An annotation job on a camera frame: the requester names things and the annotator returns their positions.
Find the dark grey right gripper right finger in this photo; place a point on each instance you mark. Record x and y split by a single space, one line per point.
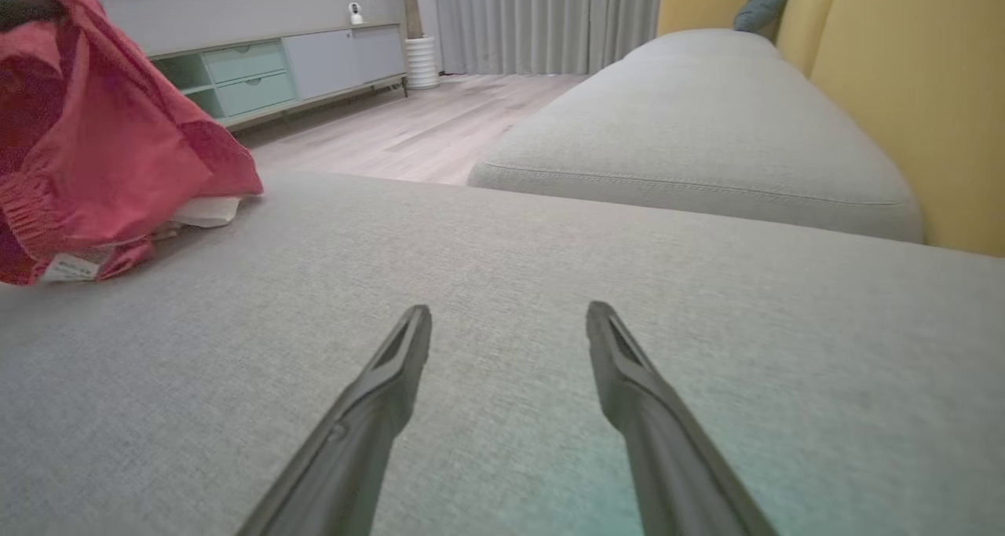
659 442

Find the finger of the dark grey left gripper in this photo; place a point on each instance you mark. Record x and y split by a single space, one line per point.
27 10

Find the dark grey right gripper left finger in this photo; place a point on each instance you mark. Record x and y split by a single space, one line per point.
369 434

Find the red shorts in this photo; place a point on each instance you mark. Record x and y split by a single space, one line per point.
110 128

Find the grey sofa chaise seat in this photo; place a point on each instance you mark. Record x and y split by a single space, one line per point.
502 348

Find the low grey green cabinet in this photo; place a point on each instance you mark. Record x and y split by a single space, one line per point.
314 65

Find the grey sofa seat cushion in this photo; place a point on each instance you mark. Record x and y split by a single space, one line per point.
691 128

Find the white ribbed plant pot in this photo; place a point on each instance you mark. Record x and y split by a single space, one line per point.
422 62

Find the large yellow sofa back cushion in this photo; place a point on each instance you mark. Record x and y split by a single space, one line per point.
919 89

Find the small yellow sofa back cushion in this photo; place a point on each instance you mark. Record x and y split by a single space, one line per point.
699 2

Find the grey pleated curtains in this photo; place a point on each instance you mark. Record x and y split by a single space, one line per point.
518 18

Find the teal throw pillow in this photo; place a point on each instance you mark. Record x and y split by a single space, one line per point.
763 1

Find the small white security camera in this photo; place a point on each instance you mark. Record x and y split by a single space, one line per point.
356 13

